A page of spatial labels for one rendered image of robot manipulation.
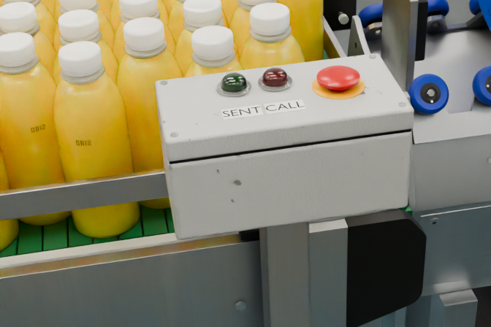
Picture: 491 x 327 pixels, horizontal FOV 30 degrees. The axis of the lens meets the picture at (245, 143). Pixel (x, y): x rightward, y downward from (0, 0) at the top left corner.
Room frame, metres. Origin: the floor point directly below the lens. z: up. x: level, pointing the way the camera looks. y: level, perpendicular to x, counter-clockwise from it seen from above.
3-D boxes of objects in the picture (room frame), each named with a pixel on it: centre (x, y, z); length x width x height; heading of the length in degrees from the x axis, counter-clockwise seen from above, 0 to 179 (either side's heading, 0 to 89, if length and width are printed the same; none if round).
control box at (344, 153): (0.65, -0.03, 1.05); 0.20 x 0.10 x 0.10; 98
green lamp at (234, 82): (0.67, 0.01, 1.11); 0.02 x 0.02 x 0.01
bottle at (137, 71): (0.80, 0.09, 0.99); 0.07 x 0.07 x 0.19
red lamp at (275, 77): (0.67, -0.03, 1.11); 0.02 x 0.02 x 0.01
